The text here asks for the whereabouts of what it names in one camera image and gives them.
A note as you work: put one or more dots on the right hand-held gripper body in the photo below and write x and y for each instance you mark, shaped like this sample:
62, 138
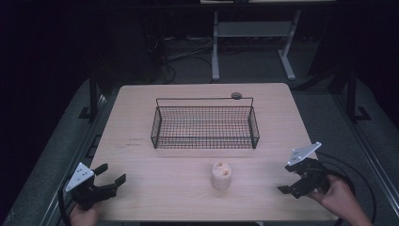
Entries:
312, 175

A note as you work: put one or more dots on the person's right hand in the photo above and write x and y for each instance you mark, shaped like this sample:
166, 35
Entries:
337, 196

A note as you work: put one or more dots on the beige loofah sponge piece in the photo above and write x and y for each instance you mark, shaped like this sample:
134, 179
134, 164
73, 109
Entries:
221, 176

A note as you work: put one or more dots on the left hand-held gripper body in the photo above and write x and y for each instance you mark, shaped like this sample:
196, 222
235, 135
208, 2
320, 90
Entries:
89, 190

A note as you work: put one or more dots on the black metal stand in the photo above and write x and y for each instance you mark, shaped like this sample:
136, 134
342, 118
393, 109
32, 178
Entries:
352, 94
93, 94

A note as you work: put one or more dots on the person's left hand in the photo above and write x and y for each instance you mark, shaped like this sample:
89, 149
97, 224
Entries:
84, 218

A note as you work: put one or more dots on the white metal desk frame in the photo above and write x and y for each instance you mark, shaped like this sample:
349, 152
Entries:
254, 29

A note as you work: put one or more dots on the small grey round disc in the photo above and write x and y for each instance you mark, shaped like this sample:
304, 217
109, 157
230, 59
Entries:
236, 95

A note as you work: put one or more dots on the aluminium frame rail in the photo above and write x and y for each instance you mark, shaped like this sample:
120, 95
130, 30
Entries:
367, 147
73, 163

